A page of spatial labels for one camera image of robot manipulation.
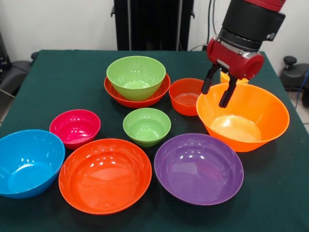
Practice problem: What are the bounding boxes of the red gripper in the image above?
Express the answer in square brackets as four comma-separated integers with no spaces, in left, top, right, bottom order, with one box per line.
[200,36,265,109]

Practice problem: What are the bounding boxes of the large orange bowl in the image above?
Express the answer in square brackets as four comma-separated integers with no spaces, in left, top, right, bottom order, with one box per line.
[196,82,290,153]

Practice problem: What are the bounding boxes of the large green bowl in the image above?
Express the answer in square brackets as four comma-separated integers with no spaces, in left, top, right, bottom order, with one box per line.
[106,56,167,102]

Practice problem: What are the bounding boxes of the large red bowl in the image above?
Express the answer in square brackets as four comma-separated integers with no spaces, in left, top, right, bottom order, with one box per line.
[58,138,153,216]
[103,73,171,109]

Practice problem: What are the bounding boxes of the yellow cup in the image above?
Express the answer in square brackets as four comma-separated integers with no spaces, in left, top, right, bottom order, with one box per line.
[220,72,250,85]

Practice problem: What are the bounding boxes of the small red bowl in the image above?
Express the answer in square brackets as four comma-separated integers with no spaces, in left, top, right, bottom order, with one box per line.
[169,77,208,116]

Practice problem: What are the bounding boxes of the small green bowl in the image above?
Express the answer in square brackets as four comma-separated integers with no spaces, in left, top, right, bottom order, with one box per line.
[122,107,172,148]

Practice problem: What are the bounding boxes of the purple bowl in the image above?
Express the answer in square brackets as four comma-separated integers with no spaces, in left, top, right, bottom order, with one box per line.
[154,133,244,206]

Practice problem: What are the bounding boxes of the dark green table cloth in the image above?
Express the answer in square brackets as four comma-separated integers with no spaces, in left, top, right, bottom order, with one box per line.
[0,49,309,232]

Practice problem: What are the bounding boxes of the pink bowl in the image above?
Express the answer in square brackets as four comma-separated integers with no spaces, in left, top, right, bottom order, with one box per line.
[49,109,101,151]

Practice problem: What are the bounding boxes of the blue bowl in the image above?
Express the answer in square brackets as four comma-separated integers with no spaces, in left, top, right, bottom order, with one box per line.
[0,129,66,200]

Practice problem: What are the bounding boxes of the black device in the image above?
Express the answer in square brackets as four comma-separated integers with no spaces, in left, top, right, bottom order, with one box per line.
[0,30,12,72]

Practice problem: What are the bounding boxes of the blue cable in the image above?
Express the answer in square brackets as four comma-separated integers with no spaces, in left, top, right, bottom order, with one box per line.
[294,70,309,107]

